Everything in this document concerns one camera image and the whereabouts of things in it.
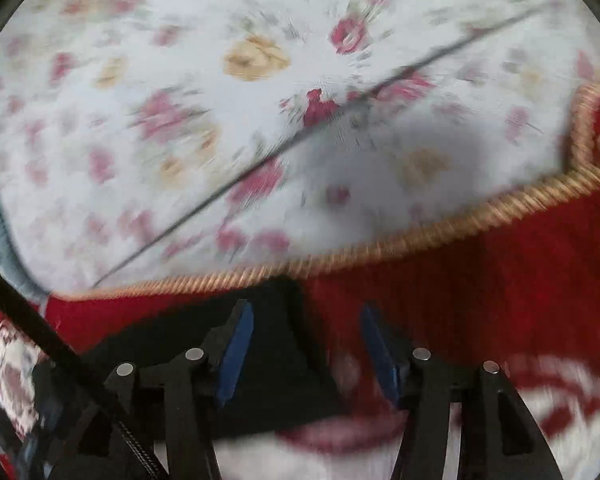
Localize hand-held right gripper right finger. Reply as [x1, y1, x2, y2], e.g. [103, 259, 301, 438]
[359, 304, 563, 480]

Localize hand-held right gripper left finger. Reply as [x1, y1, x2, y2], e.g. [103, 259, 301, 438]
[50, 299, 255, 480]

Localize black pants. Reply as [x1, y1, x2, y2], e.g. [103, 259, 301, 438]
[75, 277, 346, 436]

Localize red floral plush blanket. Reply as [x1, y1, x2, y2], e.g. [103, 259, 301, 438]
[0, 80, 600, 480]

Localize white floral quilt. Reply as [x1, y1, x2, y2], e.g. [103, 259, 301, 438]
[0, 0, 600, 296]

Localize thin black cable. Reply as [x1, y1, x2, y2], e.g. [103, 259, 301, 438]
[92, 0, 563, 288]

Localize thick black cable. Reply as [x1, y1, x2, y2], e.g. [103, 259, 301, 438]
[0, 260, 168, 480]

